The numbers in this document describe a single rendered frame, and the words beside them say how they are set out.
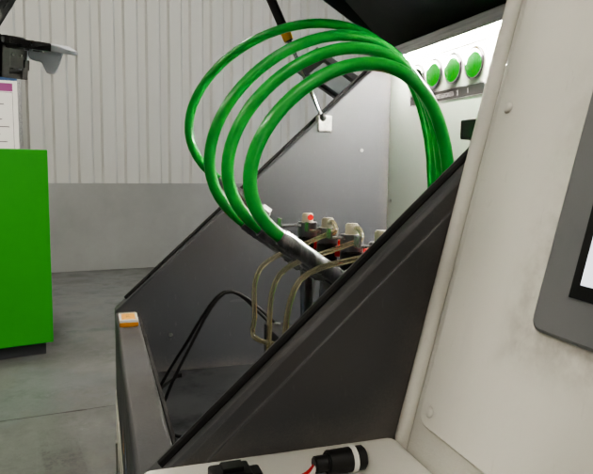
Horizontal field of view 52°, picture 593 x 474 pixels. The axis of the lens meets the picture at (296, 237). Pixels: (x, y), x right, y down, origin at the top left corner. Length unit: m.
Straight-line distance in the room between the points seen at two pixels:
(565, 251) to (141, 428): 0.44
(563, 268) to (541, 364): 0.06
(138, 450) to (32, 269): 3.54
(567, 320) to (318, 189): 0.84
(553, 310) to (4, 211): 3.80
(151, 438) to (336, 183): 0.72
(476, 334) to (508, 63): 0.23
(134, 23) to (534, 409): 7.25
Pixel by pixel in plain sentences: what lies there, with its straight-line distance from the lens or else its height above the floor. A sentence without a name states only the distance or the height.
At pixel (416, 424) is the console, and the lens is 0.55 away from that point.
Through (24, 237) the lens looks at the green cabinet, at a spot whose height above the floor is 0.76.
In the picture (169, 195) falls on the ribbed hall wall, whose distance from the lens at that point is 7.43.
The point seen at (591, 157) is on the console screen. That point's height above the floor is 1.22.
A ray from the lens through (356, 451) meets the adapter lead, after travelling 0.50.
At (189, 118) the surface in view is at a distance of 0.96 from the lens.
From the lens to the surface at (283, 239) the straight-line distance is 0.60.
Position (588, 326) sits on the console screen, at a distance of 0.41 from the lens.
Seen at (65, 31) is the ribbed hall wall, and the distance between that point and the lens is 7.43.
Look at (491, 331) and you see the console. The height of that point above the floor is 1.10.
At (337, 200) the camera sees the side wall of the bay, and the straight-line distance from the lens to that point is 1.22.
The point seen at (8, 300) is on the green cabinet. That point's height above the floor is 0.38.
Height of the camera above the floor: 1.22
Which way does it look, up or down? 7 degrees down
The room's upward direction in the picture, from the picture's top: 1 degrees clockwise
